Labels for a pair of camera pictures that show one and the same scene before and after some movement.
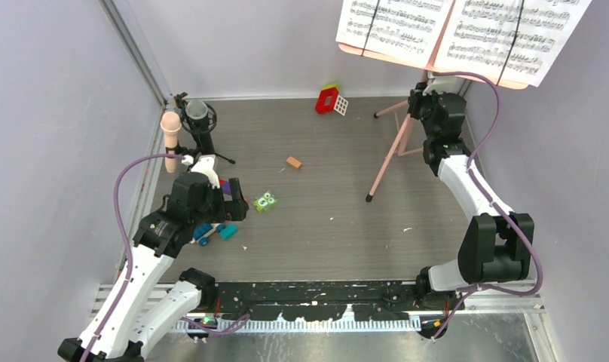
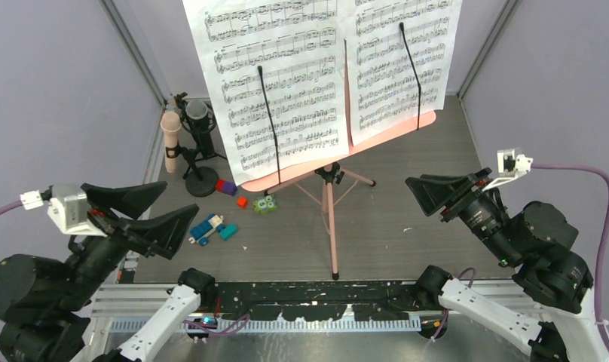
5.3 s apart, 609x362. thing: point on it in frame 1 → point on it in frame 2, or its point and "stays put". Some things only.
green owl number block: x=265 y=202 stays put
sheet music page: x=514 y=41 → x=383 y=90
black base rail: x=321 y=301 stays put
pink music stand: x=401 y=136 → x=329 y=172
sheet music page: x=406 y=30 → x=277 y=69
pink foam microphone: x=171 y=123 stays put
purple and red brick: x=225 y=185 stays put
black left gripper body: x=231 y=210 → x=105 y=226
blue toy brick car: x=202 y=232 stays put
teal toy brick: x=229 y=231 stays put
